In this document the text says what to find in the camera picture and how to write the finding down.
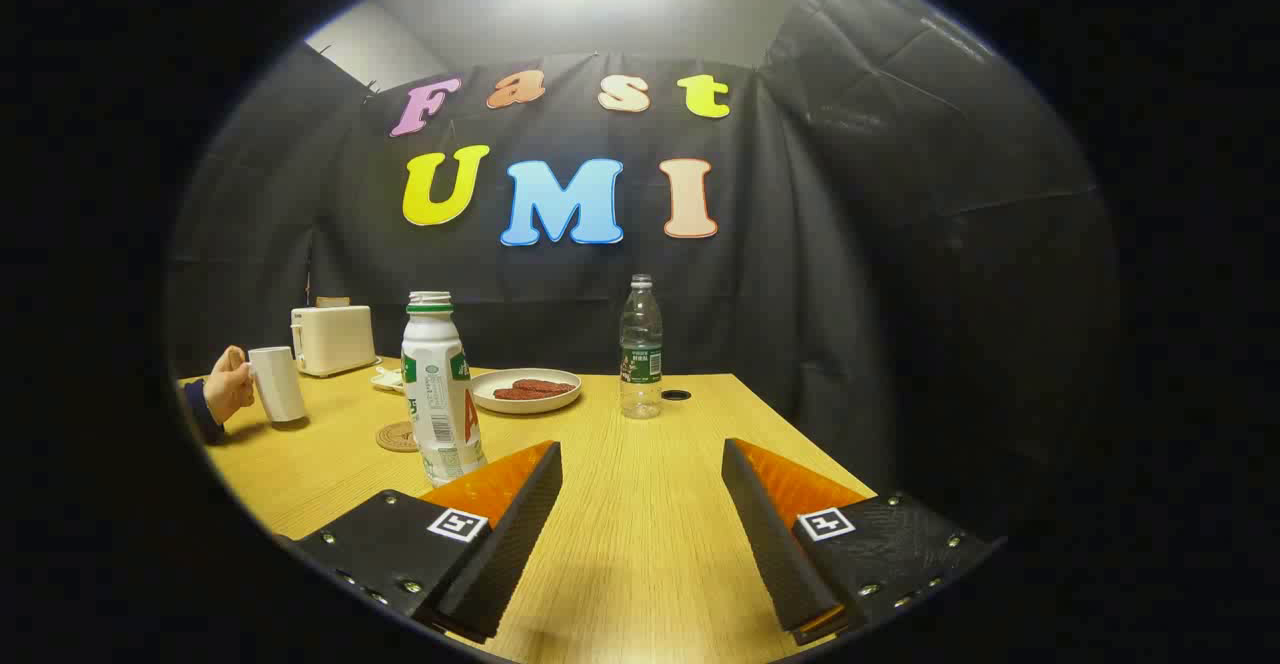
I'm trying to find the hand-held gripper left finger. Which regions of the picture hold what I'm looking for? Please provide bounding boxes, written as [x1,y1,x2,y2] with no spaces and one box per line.
[280,441,563,643]

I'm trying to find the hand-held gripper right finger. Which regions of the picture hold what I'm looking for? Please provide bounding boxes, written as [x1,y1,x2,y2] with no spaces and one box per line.
[722,437,1001,645]

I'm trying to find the white juice bottle green label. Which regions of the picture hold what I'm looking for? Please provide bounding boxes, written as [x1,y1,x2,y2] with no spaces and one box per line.
[401,291,488,487]

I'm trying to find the white cup wooden handle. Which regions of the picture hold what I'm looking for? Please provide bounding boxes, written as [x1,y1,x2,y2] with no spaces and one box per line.
[247,346,308,424]

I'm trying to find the clear plastic water bottle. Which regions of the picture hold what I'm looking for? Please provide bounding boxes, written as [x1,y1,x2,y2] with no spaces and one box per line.
[619,274,664,420]

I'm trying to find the wooden table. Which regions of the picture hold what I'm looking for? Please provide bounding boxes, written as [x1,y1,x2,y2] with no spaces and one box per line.
[178,356,881,664]

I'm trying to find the white round plate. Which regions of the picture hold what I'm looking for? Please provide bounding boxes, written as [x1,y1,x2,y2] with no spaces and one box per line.
[470,368,583,415]

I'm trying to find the black backdrop cloth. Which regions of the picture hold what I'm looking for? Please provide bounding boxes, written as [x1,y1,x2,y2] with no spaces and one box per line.
[165,0,1121,520]

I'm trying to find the cream toaster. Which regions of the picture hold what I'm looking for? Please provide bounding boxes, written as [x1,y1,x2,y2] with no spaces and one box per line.
[290,304,378,378]

